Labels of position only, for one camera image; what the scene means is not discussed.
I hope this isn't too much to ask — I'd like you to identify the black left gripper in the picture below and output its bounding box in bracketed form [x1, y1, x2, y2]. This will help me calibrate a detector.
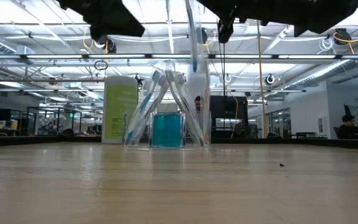
[56, 0, 145, 40]

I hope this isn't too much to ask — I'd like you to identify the white building column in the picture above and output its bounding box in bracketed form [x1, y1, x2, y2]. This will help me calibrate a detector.
[185, 63, 211, 138]

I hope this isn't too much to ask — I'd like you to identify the clear acrylic organizer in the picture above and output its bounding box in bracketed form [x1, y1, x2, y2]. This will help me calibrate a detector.
[122, 110, 213, 149]

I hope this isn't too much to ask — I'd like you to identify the green disinfecting wipes canister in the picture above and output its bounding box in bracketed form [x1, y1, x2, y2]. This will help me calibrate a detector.
[101, 75, 139, 144]

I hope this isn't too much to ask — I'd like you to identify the yellow hanging cable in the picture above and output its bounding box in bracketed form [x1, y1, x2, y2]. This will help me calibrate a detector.
[256, 21, 267, 139]
[230, 95, 239, 139]

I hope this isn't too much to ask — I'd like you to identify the small white item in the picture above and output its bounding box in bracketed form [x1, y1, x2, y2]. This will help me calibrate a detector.
[168, 73, 203, 146]

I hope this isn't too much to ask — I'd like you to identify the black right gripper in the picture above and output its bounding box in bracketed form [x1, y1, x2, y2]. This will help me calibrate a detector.
[197, 0, 295, 44]

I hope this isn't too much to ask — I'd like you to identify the black aluminium table frame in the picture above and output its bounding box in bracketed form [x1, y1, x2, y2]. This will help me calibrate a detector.
[0, 134, 358, 151]

